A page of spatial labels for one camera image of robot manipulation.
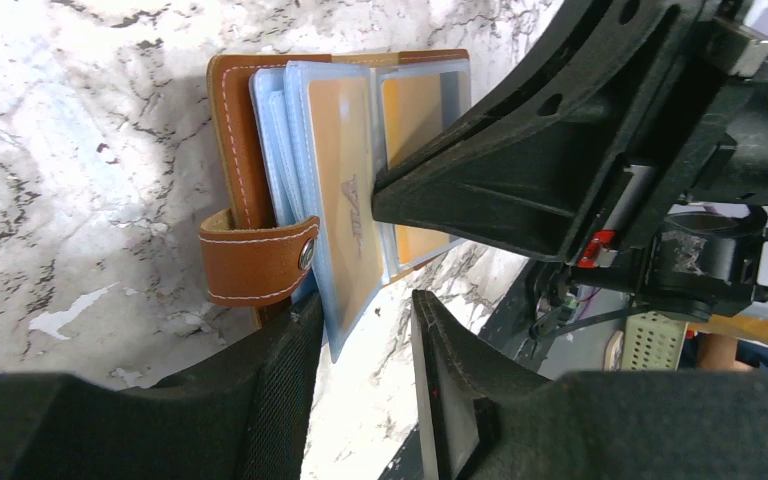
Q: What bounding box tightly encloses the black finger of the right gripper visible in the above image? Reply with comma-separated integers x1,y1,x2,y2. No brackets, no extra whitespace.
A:
372,1,709,263

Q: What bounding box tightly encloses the gold credit card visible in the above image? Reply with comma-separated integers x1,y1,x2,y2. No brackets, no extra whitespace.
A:
308,77,383,332

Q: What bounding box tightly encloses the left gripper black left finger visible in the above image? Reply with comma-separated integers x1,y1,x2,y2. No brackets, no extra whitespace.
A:
0,293,324,479

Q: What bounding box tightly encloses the perforated white box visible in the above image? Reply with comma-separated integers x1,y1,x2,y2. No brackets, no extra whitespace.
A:
603,312,687,371

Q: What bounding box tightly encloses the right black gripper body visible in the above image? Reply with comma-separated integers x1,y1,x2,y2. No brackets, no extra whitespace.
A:
529,0,768,326

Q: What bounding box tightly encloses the brown leather card holder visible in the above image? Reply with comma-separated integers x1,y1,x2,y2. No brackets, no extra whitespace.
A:
199,49,471,358

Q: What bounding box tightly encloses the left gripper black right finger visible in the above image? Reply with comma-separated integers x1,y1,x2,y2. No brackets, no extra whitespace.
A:
411,290,768,479

